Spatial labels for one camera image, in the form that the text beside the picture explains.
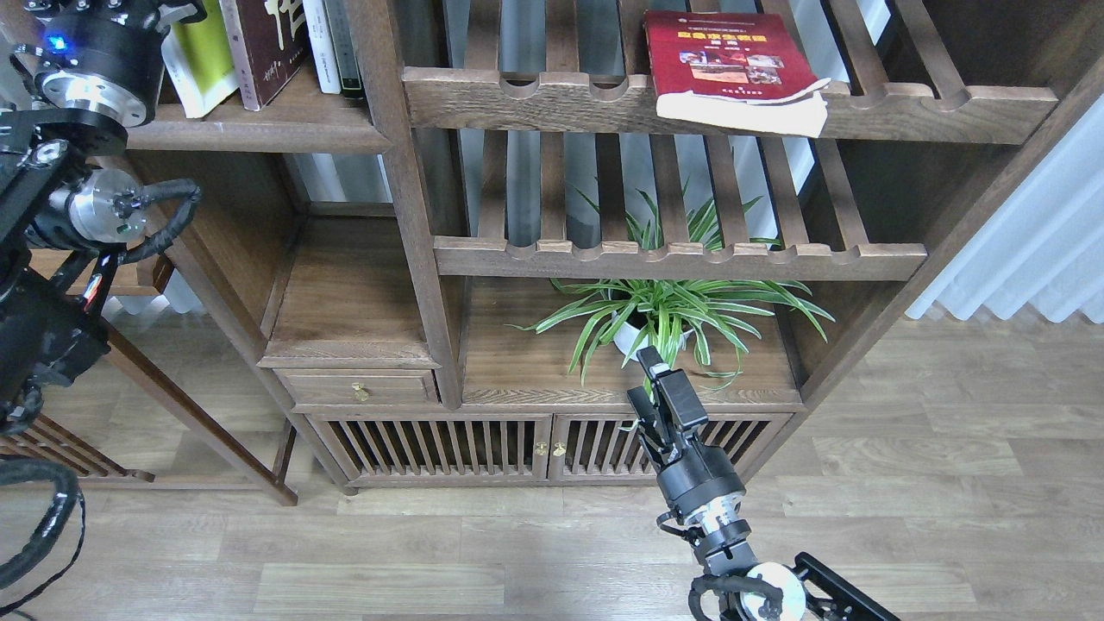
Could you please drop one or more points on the white upright book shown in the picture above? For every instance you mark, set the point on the white upright book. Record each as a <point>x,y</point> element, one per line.
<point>322,47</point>

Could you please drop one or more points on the white curtain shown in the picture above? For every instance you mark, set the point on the white curtain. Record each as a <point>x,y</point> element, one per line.
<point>1042,251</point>

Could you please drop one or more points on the dark green upright book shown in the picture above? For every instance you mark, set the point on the dark green upright book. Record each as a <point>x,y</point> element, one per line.
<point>346,63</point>

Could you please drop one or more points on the red book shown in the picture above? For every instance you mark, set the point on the red book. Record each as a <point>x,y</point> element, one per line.
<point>733,70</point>

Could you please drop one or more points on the dark wooden bookshelf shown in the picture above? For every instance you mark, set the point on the dark wooden bookshelf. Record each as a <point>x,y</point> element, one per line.
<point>400,242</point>

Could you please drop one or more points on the green spider plant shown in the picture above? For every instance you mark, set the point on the green spider plant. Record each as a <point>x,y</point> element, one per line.
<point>717,310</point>

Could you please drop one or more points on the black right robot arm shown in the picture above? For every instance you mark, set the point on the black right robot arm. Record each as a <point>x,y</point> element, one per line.
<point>748,589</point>

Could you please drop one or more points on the white plant pot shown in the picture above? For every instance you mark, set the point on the white plant pot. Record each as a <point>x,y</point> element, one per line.
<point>641,330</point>

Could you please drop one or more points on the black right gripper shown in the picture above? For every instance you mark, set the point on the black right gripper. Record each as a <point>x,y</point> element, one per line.
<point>700,485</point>

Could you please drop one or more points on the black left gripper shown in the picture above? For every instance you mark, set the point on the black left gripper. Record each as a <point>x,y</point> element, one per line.
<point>102,56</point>

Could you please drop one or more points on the maroon book white characters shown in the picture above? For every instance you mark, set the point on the maroon book white characters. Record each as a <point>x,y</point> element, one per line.
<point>268,41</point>

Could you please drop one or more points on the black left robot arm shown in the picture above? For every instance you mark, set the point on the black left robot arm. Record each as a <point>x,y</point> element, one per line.
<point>68,226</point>

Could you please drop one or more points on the yellow-green book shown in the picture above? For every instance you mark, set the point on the yellow-green book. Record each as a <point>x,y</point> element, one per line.
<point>199,63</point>

